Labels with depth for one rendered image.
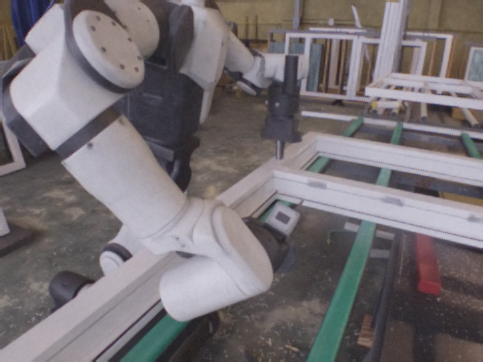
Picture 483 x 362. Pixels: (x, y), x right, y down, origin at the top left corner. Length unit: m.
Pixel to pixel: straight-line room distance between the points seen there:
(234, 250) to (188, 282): 0.08
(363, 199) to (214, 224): 0.57
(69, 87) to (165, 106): 0.46
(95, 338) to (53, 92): 0.33
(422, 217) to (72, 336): 0.73
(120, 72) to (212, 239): 0.17
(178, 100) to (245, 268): 0.47
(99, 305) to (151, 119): 0.43
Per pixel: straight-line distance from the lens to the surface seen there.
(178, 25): 0.55
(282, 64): 0.89
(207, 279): 0.37
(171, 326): 0.54
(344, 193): 0.85
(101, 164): 0.30
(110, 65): 0.30
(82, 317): 0.48
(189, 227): 0.32
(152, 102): 0.75
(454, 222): 0.86
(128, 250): 1.08
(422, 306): 1.09
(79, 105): 0.30
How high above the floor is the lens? 1.25
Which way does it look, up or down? 23 degrees down
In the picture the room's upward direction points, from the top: 1 degrees clockwise
